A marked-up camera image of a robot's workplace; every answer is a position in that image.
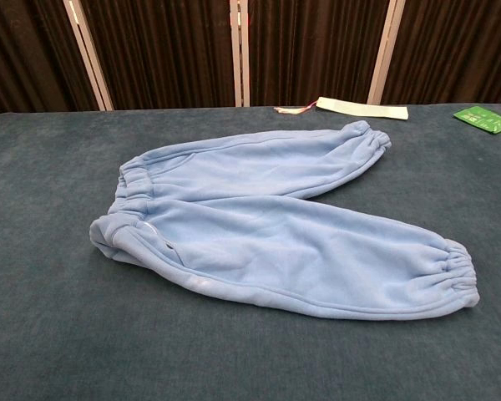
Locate light blue sweatpants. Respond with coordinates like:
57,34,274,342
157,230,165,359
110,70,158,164
89,119,482,322

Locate white pink tassel cord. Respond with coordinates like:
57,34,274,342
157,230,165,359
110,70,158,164
274,104,321,115

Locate green foil packet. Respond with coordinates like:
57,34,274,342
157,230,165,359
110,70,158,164
452,104,501,135

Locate dark curtain partition panel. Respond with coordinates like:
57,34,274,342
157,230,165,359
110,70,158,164
238,0,406,108
0,0,114,119
382,0,501,106
66,0,241,112

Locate long white paper tag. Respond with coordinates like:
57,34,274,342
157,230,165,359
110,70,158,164
316,96,410,121

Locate blue felt table cover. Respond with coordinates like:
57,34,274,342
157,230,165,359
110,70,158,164
0,104,501,401

